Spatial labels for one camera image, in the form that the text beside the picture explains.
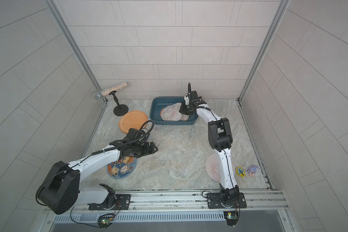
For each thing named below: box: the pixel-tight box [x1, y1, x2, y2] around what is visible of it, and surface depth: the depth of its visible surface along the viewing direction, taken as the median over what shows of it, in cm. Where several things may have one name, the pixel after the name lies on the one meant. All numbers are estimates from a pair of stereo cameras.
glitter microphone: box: [93, 81, 128, 101], surface depth 94 cm
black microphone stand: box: [108, 90, 129, 116], surface depth 110 cm
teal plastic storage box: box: [149, 96, 199, 126], surface depth 107 cm
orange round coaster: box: [118, 110, 149, 134], surface depth 105 cm
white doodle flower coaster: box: [159, 102, 190, 122], surface depth 107 cm
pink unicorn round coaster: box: [204, 152, 221, 183], surface depth 84 cm
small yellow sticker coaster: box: [235, 166, 247, 178], surface depth 82 cm
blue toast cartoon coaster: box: [106, 154, 138, 179], surface depth 82 cm
